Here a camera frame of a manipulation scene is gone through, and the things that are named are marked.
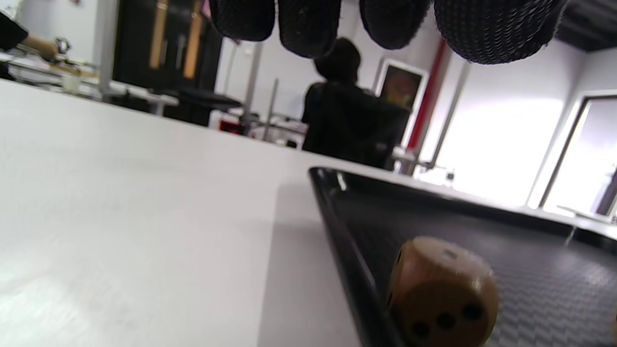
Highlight person's left hand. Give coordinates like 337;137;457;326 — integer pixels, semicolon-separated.
208;0;570;65

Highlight large wooden dice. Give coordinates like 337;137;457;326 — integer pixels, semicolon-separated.
387;236;500;347

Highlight red pipe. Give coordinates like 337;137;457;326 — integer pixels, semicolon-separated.
406;39;451;151

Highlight framed dark picture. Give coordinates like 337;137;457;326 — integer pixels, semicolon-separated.
374;58;429;112

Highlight black office chair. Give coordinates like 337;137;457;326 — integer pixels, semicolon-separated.
337;99;411;170

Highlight black plastic tray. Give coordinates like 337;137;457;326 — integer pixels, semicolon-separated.
308;166;617;347

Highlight black cabinet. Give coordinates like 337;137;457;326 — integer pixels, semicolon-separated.
113;0;222;121

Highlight white background table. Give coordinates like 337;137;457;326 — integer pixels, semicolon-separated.
0;51;180;116

